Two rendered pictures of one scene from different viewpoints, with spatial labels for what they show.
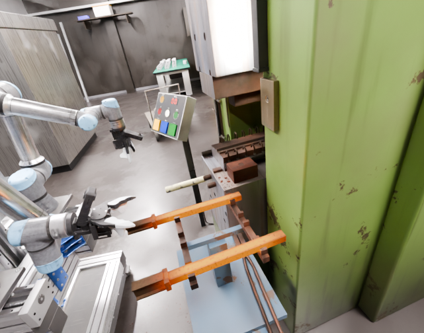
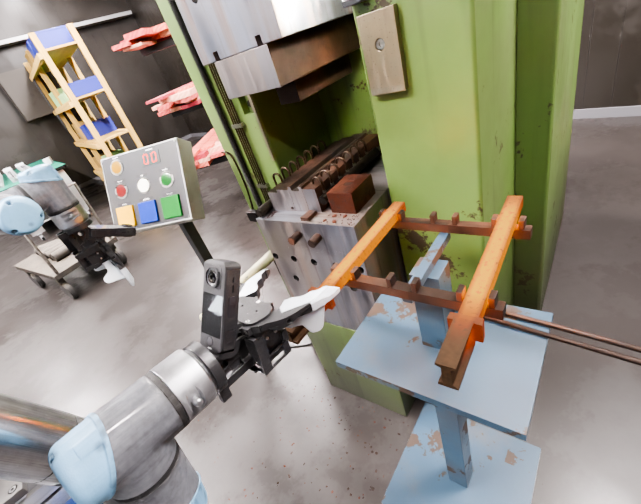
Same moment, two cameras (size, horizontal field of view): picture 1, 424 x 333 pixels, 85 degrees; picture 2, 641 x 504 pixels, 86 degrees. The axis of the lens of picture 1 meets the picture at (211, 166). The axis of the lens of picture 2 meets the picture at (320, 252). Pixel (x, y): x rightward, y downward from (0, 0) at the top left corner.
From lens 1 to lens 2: 0.54 m
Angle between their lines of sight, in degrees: 27
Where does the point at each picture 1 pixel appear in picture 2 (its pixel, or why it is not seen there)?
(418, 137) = (525, 63)
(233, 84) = (295, 57)
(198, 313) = (466, 396)
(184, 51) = (33, 147)
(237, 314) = (508, 357)
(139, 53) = not seen: outside the picture
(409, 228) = (546, 177)
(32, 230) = (134, 424)
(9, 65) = not seen: outside the picture
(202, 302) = not seen: hidden behind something
